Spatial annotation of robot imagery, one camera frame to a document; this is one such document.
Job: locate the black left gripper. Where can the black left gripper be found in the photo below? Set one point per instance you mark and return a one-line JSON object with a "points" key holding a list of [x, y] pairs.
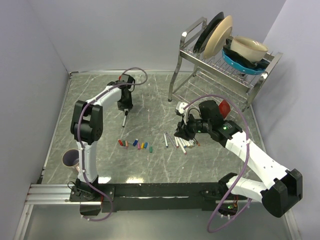
{"points": [[127, 106]]}

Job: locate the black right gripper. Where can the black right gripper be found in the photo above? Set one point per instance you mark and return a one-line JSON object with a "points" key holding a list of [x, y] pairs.
{"points": [[183, 130]]}

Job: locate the black cap marker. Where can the black cap marker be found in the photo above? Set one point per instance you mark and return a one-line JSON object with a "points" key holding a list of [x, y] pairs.
{"points": [[126, 112]]}

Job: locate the pink cap marker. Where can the pink cap marker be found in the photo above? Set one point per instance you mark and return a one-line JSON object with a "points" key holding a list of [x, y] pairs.
{"points": [[181, 146]]}

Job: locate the dark blue white pen cap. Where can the dark blue white pen cap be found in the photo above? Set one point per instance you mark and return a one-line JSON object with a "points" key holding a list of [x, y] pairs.
{"points": [[135, 142]]}

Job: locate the red cap marker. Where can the red cap marker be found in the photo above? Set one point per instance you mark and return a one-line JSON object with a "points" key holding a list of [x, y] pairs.
{"points": [[166, 140]]}

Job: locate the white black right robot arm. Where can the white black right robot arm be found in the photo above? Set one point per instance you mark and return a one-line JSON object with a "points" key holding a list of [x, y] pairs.
{"points": [[278, 189]]}

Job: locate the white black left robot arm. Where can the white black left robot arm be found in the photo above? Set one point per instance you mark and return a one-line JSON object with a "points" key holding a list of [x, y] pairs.
{"points": [[87, 128]]}

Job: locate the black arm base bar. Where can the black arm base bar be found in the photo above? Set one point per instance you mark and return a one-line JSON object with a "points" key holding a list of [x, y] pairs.
{"points": [[150, 196]]}

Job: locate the red bowl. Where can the red bowl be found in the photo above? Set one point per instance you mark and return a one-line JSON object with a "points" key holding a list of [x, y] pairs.
{"points": [[224, 108]]}

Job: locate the stainless steel dish rack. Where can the stainless steel dish rack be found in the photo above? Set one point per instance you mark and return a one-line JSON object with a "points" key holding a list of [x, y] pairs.
{"points": [[238, 85]]}

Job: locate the blue polka dot bowl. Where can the blue polka dot bowl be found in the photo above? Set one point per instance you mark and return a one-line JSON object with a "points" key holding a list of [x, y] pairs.
{"points": [[239, 67]]}

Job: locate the black plate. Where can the black plate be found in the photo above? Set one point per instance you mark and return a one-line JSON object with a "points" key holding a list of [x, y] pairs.
{"points": [[204, 37]]}

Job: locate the black dish under bowl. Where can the black dish under bowl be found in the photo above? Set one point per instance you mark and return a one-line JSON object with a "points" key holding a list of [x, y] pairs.
{"points": [[236, 57]]}

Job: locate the beige plate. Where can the beige plate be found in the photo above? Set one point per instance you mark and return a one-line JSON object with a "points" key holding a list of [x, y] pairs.
{"points": [[218, 37]]}

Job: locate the cream ceramic bowl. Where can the cream ceramic bowl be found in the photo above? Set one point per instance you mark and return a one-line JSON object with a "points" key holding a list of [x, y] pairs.
{"points": [[248, 48]]}

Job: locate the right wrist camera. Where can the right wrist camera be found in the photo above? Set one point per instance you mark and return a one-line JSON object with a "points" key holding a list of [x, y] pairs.
{"points": [[180, 109]]}

